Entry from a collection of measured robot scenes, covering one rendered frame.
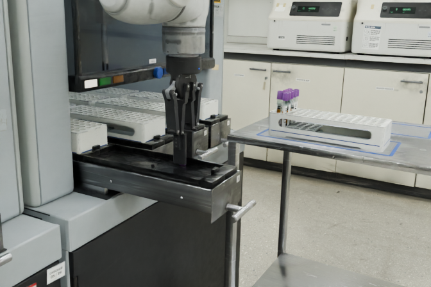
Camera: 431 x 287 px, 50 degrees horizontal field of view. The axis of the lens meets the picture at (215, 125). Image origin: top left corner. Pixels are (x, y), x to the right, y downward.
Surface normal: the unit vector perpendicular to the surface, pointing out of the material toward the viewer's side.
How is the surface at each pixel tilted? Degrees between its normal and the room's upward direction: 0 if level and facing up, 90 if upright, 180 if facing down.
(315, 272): 0
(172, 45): 90
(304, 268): 0
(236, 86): 90
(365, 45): 90
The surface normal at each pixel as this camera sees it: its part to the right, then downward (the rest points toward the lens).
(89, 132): 0.88, 0.13
